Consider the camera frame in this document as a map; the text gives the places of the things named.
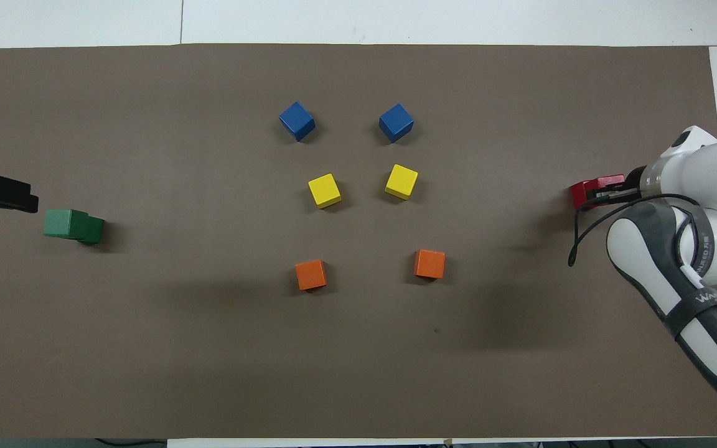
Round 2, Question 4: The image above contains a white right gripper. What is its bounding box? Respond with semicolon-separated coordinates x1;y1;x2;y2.
585;126;717;207

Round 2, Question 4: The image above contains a green wooden cube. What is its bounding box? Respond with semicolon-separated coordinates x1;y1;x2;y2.
77;215;106;245
43;208;90;239

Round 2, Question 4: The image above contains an orange wooden cube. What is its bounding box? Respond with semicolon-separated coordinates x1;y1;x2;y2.
294;259;328;292
413;249;446;280

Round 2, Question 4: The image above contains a yellow wooden cube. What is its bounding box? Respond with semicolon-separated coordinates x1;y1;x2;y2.
307;173;343;210
384;164;419;201

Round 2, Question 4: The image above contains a blue wooden cube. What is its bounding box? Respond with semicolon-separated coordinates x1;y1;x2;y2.
378;103;415;144
278;101;317;142

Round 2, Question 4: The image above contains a brown paper table mat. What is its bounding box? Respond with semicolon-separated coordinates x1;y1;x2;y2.
0;42;717;440

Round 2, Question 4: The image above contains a black velcro cable strap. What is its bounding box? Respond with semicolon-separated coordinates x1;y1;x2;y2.
663;285;717;341
675;208;712;288

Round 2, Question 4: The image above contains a black floor cable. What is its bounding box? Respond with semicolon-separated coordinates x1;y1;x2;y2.
94;437;167;448

